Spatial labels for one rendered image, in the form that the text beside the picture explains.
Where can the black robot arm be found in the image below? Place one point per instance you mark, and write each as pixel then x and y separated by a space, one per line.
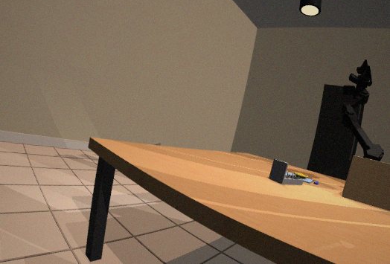
pixel 349 119

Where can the white dish rack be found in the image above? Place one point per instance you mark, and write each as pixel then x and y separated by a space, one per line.
pixel 278 174

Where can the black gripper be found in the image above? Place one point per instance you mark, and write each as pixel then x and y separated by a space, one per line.
pixel 365 76

